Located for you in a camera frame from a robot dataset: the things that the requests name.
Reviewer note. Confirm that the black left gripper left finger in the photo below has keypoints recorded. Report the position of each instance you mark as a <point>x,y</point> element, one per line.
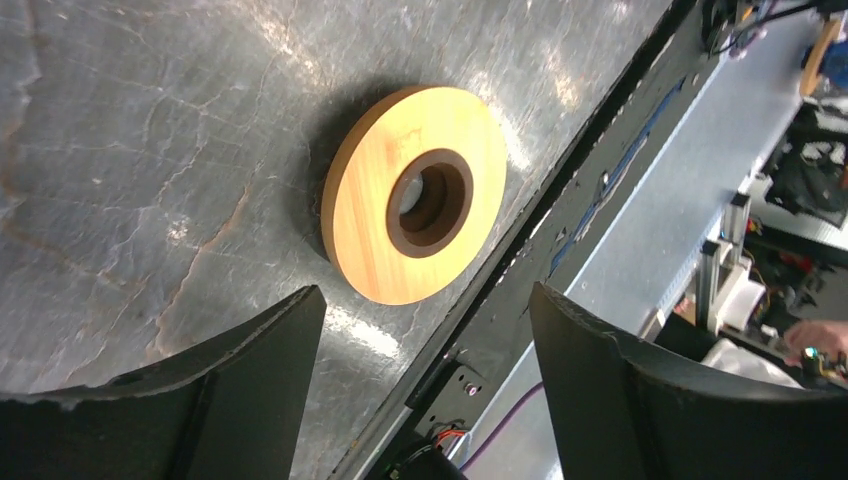
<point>230,407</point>

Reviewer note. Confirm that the wooden ring dripper stand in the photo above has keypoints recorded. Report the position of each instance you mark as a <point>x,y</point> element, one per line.
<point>413,193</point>

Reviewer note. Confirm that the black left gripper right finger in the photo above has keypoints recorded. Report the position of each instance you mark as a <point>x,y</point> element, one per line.
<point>624,408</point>

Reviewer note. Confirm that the person hand in background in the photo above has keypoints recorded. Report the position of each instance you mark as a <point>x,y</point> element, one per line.
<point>828,336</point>

